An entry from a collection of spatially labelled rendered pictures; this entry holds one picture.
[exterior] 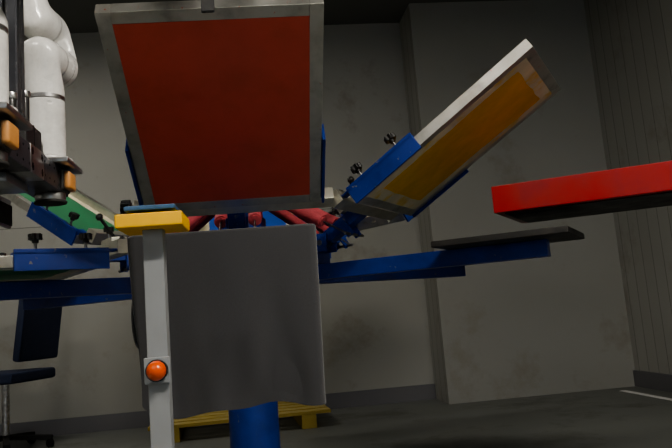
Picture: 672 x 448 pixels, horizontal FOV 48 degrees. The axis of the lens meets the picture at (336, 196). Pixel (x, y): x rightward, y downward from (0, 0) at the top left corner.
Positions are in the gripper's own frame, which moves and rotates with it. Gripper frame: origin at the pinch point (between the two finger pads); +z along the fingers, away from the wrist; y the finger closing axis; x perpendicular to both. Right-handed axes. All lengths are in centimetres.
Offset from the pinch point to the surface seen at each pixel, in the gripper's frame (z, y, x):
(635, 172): 24, -59, 124
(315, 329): 72, -34, 21
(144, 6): -10.1, -14.5, -16.8
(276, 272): 59, -30, 12
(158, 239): 61, -1, -11
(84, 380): -20, -444, -135
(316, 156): 6, -69, 28
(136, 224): 59, 4, -14
